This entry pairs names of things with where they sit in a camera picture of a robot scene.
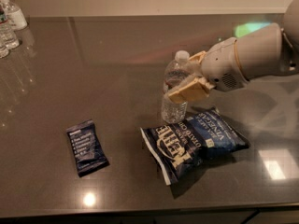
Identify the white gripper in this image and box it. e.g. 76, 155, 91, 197
167, 37, 249, 104

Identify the clear plastic water bottle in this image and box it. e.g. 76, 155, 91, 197
160, 49, 192, 125

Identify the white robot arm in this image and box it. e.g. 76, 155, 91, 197
165, 0, 299, 104

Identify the blue kettle chip bag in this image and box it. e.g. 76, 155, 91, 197
140, 107, 249, 186

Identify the white hand sanitizer pump bottle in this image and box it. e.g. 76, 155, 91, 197
0, 0, 28, 31

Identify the clear water bottle at left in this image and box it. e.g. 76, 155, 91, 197
0, 7, 20, 49

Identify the clear bottle at left edge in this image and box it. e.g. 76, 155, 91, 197
0, 39, 9, 58

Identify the dark blue snack bar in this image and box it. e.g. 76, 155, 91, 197
66, 119, 109, 177

